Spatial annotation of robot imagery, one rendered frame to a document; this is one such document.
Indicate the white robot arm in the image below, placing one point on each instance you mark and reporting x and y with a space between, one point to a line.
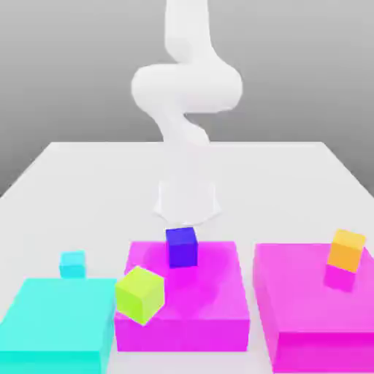
187 84

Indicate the small blue cube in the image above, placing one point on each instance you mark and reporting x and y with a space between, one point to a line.
181 248

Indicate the small yellow-green cube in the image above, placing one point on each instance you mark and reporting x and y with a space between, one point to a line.
138 295

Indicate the small cyan cube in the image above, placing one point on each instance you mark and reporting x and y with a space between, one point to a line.
72 264

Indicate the small orange cube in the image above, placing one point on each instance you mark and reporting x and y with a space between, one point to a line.
345 251

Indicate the large magenta box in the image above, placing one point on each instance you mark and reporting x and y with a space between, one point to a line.
198 304
315 309

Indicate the large cyan box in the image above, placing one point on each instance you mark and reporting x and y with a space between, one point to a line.
55 324

